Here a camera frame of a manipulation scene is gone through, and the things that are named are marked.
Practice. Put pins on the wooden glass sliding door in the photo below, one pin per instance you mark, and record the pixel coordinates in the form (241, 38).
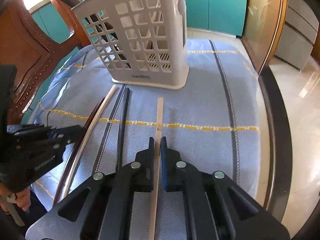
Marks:
(264, 23)

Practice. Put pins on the blue checked tablecloth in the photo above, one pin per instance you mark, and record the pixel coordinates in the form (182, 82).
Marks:
(212, 121)

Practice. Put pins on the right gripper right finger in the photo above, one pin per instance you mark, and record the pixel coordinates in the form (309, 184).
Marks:
(171, 176)

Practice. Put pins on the beige wooden chopstick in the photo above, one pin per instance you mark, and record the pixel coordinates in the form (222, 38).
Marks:
(156, 171)

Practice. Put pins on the white chopstick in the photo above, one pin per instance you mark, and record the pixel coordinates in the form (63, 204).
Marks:
(75, 157)

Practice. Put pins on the person's left hand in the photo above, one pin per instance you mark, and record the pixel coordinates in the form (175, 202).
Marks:
(22, 198)

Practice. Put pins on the carved wooden chair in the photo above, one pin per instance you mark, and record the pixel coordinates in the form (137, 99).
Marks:
(25, 45)

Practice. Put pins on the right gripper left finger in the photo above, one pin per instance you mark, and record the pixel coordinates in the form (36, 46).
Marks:
(144, 176)

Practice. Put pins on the dark grey chopstick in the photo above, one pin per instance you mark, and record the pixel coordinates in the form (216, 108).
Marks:
(121, 130)

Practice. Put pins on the white plastic utensil basket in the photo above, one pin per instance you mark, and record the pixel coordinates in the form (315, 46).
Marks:
(140, 42)

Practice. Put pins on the grey refrigerator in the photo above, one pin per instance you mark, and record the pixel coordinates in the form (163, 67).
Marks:
(298, 35)

